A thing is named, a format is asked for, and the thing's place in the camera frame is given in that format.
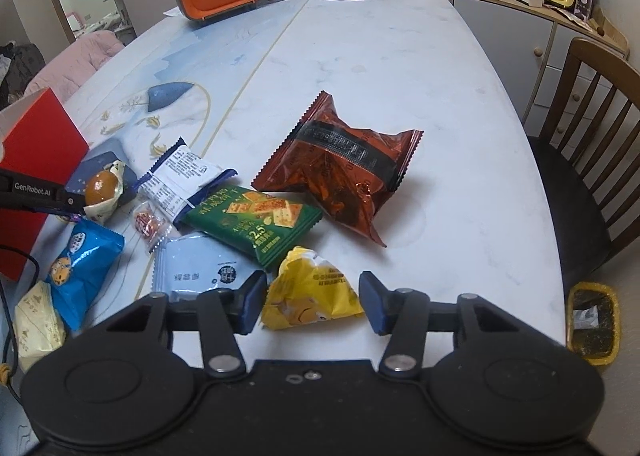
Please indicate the yellow snack packet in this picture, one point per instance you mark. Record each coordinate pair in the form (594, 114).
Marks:
(310, 296)

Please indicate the brown pastry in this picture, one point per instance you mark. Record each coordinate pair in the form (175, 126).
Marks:
(102, 188)

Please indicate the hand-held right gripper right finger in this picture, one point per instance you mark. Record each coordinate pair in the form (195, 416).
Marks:
(372, 303)

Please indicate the pale blue snack packet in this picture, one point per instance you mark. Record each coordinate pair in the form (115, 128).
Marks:
(200, 268)

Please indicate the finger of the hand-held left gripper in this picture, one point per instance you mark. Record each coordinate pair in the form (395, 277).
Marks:
(70, 203)

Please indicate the cream snack packet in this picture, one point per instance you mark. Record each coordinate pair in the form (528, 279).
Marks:
(37, 328)

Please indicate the white and blue snack packet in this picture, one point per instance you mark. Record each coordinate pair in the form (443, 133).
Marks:
(180, 175)

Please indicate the wooden chair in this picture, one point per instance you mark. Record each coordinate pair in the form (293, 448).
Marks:
(585, 175)

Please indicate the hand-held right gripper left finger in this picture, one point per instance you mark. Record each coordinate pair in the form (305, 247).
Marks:
(255, 301)

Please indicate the red-brown foil snack bag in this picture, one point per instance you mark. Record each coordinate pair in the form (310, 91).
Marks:
(340, 160)

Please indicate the pink jacket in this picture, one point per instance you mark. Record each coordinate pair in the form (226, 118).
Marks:
(80, 58)

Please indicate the red cardboard box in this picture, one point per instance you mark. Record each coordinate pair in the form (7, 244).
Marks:
(42, 140)

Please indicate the dark clothes pile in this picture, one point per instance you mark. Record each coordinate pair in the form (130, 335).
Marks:
(20, 68)

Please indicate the small red candy packet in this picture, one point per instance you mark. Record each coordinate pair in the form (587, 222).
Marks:
(149, 225)

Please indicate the white paper sheet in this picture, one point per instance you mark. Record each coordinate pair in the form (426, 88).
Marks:
(172, 12)

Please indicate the yellow trash bin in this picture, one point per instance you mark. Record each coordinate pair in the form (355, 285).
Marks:
(595, 323)

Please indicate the wooden cabinet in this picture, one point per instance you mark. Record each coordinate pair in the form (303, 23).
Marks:
(505, 40)

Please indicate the green cracker packet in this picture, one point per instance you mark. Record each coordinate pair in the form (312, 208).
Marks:
(255, 223)

